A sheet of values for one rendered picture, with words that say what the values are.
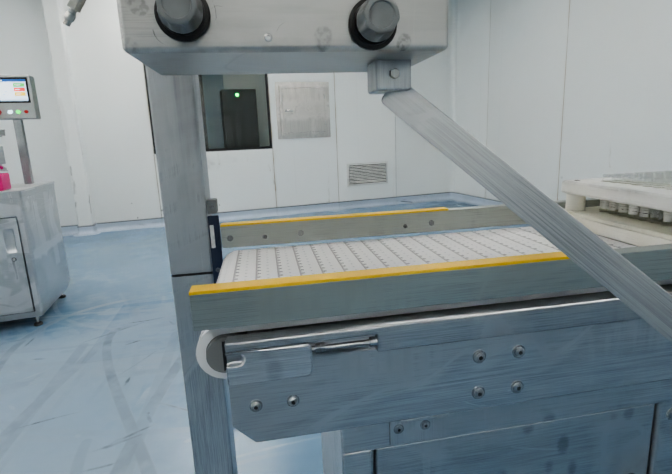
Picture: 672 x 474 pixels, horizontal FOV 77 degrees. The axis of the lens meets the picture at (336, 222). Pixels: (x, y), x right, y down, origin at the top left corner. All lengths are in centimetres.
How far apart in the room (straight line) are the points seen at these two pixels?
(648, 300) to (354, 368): 23
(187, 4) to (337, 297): 24
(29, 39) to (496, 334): 556
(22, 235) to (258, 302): 248
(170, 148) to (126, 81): 488
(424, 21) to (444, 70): 609
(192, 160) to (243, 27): 34
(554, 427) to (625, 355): 13
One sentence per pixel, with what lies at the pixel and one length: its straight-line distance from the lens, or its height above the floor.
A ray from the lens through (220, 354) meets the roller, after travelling 39.
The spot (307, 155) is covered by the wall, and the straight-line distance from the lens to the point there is 558.
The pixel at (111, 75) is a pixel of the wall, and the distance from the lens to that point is 553.
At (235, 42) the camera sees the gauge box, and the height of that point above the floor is 103.
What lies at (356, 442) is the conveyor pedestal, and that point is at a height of 66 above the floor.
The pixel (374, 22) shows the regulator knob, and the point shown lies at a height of 104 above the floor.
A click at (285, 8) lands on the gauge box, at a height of 105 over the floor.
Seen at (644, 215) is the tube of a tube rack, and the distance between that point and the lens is 70.
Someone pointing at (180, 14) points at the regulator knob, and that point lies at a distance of 29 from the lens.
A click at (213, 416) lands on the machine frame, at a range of 76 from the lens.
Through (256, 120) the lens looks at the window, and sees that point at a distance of 547.
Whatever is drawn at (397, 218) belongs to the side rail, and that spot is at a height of 84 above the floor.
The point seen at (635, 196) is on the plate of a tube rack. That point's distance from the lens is 66.
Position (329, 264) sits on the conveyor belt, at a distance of 52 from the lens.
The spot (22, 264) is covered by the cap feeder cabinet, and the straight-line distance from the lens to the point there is 282.
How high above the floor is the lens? 97
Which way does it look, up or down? 11 degrees down
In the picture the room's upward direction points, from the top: 2 degrees counter-clockwise
